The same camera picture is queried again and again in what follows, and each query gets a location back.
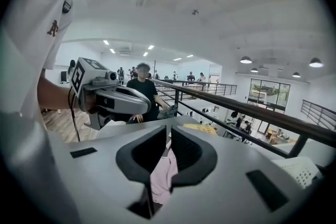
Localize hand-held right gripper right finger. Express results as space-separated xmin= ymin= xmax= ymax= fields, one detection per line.
xmin=157 ymin=125 xmax=309 ymax=224

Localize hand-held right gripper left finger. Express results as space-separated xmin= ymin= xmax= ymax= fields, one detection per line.
xmin=48 ymin=123 xmax=167 ymax=224

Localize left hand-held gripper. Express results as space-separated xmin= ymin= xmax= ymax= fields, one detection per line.
xmin=69 ymin=57 xmax=152 ymax=131

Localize pink clothes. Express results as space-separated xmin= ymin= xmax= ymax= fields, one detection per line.
xmin=150 ymin=148 xmax=180 ymax=205

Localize white plastic laundry basket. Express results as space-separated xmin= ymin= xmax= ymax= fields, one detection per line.
xmin=271 ymin=156 xmax=324 ymax=190

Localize person's left forearm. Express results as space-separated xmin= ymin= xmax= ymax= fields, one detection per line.
xmin=38 ymin=76 xmax=79 ymax=111

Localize person's left hand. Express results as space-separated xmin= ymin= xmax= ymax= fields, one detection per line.
xmin=86 ymin=94 xmax=98 ymax=114

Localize grey cloth on railing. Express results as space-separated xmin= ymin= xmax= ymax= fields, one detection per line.
xmin=156 ymin=104 xmax=179 ymax=119

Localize black metal railing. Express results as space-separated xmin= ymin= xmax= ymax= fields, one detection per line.
xmin=151 ymin=78 xmax=336 ymax=166

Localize black balcony railing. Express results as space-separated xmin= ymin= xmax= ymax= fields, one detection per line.
xmin=300 ymin=99 xmax=336 ymax=131
xmin=181 ymin=80 xmax=238 ymax=97

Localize large glass window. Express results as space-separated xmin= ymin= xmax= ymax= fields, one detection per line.
xmin=248 ymin=78 xmax=291 ymax=113

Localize person's white shirt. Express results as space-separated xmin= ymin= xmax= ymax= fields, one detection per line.
xmin=0 ymin=0 xmax=87 ymax=224

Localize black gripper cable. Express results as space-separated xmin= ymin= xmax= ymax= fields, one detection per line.
xmin=68 ymin=86 xmax=81 ymax=143

